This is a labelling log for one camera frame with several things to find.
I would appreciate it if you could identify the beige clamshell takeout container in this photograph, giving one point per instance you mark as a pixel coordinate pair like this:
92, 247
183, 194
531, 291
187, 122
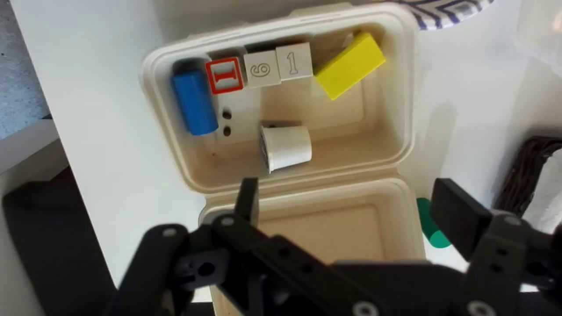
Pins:
352, 152

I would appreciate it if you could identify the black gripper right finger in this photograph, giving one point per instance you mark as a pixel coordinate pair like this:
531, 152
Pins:
498, 264

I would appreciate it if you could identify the white k-cup coffee pod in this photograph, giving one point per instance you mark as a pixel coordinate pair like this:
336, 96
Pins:
287, 147

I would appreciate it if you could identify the wooden block number one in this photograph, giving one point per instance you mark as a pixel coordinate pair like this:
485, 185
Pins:
294, 62

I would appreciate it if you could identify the green cylinder block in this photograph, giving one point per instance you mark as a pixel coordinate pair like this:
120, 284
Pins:
431, 229

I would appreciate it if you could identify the red letter wooden block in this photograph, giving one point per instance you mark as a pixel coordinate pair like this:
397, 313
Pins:
224, 76

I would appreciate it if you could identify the blue cylinder block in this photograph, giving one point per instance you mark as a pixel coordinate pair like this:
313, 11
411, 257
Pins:
194, 99

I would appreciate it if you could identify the dark sofa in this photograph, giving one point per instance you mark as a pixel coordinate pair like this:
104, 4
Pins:
53, 252

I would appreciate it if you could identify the coffee bean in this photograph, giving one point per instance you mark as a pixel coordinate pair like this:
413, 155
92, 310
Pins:
227, 115
227, 131

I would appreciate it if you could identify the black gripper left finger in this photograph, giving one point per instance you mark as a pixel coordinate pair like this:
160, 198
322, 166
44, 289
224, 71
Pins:
176, 275

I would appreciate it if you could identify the yellow rectangular block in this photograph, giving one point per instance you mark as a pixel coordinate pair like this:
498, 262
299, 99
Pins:
348, 68

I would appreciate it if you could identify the blue white patterned paper bowl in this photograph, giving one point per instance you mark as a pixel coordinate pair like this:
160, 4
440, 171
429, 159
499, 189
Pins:
433, 15

